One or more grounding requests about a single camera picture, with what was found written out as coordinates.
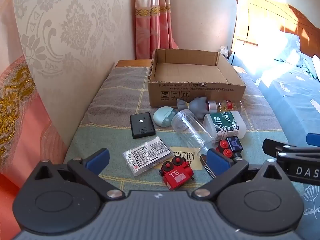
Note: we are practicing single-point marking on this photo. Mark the wooden bed headboard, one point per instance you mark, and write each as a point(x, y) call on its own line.
point(270, 12)

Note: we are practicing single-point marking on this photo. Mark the silver-capped capsule bottle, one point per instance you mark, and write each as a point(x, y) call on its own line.
point(212, 105)

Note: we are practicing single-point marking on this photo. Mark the pink gold patterned cloth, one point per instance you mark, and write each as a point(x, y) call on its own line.
point(22, 120)

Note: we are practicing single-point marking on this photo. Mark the clear plastic jar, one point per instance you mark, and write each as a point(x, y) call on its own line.
point(190, 130)

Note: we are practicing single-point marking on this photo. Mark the red toy train block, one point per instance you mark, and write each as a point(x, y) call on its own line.
point(175, 177)

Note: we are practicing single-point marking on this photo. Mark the clear labelled plastic case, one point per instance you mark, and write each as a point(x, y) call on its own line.
point(147, 155)

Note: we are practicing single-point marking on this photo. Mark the white floral patterned board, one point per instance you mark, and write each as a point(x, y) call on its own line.
point(75, 42)

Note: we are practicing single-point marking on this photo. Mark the dark block with red buttons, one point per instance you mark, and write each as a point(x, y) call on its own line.
point(233, 143)

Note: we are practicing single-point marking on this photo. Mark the grey animal figurine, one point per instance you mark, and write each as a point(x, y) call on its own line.
point(197, 105)

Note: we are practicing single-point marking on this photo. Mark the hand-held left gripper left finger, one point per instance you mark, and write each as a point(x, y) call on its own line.
point(98, 159)

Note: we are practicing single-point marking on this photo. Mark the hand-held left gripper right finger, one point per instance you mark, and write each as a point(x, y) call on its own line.
point(218, 162)

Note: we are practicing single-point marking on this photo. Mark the teal round case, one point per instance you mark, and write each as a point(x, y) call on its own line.
point(161, 116)

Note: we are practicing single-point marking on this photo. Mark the white green-labelled cotton swab box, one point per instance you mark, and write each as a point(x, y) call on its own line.
point(225, 125)

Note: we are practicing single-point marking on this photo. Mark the pink curtain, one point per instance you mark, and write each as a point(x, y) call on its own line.
point(155, 25)

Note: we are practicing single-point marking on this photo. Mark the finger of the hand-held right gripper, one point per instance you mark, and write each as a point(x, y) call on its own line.
point(280, 147)
point(313, 138)

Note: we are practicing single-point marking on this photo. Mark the blue pillow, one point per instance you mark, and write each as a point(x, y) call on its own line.
point(287, 50)

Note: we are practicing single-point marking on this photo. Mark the blue floral bed sheet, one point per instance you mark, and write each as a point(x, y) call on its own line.
point(287, 100)

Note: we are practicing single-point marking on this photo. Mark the plaid blanket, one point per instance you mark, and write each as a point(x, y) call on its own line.
point(112, 120)

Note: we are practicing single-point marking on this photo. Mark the brown cardboard box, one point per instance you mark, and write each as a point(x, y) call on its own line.
point(195, 92)

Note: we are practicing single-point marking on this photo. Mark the white wall charger plug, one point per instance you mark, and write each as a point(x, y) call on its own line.
point(223, 51)

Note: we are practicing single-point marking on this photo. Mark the black rectangular device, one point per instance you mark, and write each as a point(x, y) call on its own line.
point(141, 127)

